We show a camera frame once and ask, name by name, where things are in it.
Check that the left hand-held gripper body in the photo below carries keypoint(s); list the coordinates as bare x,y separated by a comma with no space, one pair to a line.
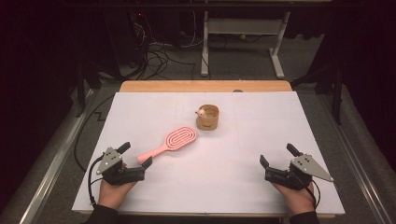
109,161

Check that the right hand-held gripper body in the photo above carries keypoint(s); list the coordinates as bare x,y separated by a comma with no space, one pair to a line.
308,166

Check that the pink hairbrush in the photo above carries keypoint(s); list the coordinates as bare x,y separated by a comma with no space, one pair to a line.
180,138

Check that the tan pot with bear figure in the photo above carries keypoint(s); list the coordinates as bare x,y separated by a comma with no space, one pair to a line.
208,123

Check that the person's left hand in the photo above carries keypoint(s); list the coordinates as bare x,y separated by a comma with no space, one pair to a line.
112,194

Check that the person's right hand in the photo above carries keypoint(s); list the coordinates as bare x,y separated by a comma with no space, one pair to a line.
297,200

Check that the black stand leg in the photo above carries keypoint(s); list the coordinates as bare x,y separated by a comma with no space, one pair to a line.
81,93
336,99

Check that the wooden table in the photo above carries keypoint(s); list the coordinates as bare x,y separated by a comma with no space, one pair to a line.
186,86

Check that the dark curtain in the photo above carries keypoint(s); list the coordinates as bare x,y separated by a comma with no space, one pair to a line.
34,77

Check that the small yellow-green ball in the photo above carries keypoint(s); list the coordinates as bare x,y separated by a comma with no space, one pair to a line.
243,36

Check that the black device with red light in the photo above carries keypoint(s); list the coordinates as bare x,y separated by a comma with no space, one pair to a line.
138,18

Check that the aluminium floor rail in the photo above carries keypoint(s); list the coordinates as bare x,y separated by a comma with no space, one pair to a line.
358,165
53,168

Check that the white metal desk frame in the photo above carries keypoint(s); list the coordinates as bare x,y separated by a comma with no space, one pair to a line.
246,26

